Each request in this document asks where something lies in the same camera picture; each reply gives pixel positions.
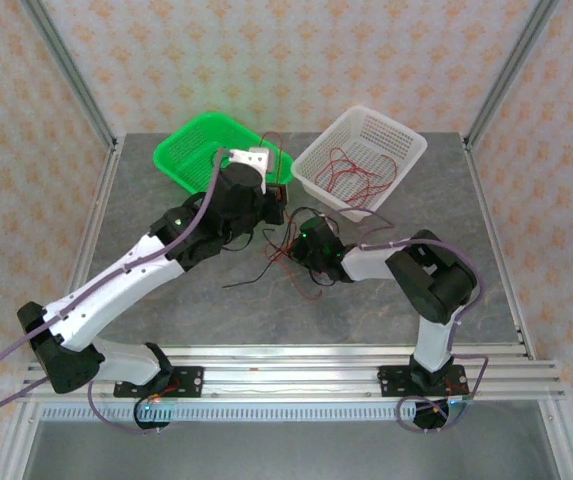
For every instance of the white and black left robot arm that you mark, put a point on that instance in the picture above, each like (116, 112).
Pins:
(116, 290)

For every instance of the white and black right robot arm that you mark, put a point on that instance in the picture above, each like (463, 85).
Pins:
(366, 262)

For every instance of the green plastic basket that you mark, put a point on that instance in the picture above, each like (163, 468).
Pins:
(186, 145)

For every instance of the white plastic basket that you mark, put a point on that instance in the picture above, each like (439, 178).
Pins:
(391, 135)

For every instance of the black round controller board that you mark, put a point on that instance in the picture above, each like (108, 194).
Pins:
(433, 416)
(153, 419)

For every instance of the grey metal panel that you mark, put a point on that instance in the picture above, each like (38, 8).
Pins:
(286, 450)

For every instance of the aluminium mounting rail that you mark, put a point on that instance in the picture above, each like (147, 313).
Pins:
(291, 375)

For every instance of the aluminium table side rail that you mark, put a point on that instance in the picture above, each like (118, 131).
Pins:
(96, 225)
(491, 240)

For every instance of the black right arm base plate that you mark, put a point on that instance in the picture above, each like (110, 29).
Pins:
(391, 380)

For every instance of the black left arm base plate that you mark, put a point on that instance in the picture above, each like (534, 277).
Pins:
(191, 382)

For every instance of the aluminium frame post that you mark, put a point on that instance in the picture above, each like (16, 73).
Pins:
(73, 70)
(508, 70)

